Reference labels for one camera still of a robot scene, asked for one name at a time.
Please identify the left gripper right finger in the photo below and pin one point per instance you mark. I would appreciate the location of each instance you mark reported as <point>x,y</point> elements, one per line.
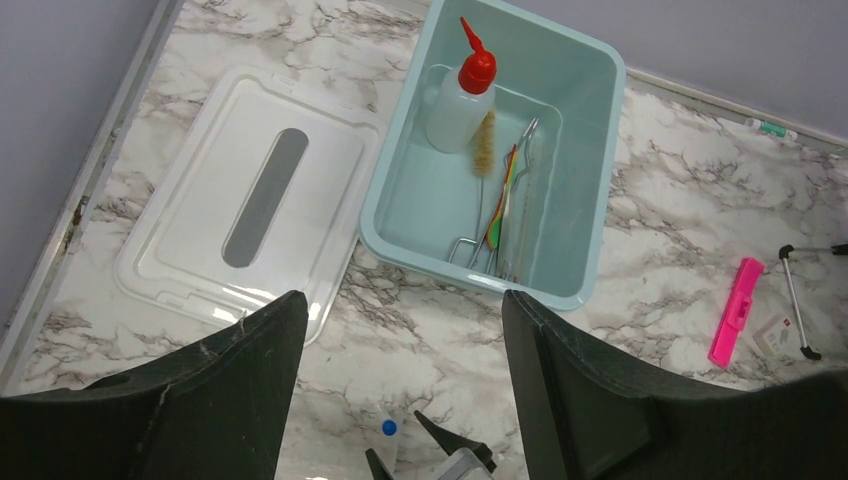
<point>588,410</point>

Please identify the white bin lid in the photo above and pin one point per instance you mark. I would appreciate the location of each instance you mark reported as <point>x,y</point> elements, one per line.
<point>262,198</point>

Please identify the pink highlighter marker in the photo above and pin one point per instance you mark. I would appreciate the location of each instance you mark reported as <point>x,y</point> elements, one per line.
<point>736,311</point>

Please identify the blue capped test tube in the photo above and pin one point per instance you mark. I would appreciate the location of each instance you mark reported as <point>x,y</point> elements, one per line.
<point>388,442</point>

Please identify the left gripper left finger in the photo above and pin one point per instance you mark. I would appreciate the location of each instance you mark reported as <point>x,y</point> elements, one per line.
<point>213,409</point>

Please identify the teal plastic bin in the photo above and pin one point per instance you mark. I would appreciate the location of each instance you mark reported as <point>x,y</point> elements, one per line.
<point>421,200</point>

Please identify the whiteboard stand rod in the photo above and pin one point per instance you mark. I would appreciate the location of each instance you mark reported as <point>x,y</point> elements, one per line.
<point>784,254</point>

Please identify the small white eraser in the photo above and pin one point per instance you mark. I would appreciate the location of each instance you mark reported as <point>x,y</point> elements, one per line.
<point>774,337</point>

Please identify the white red-capped wash bottle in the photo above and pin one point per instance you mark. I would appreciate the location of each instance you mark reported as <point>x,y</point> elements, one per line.
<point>465,98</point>

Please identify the tan test tube brush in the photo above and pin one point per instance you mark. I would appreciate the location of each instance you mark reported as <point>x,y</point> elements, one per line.
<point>482,166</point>

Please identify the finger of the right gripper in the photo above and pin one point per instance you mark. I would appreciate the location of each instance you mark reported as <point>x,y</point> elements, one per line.
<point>378,469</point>
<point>451,442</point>

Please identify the glass stirring rod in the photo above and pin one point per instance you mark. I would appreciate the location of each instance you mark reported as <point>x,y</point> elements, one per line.
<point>529,200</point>

